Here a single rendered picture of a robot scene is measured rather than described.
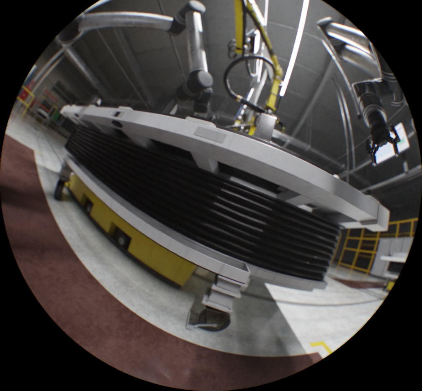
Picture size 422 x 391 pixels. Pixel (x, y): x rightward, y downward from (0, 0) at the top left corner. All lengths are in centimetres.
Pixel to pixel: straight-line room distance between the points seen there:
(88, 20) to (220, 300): 173
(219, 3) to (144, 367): 1099
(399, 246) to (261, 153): 888
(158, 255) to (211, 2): 1091
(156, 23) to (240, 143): 116
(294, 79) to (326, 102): 279
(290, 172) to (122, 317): 84
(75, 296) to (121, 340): 26
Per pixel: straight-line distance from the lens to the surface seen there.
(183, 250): 57
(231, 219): 67
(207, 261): 56
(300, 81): 1070
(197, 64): 87
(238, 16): 146
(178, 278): 96
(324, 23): 131
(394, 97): 77
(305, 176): 45
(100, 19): 127
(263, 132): 53
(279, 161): 43
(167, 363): 66
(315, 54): 1008
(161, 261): 97
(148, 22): 130
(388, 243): 935
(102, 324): 68
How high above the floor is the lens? 59
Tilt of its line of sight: 12 degrees up
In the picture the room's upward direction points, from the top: 24 degrees clockwise
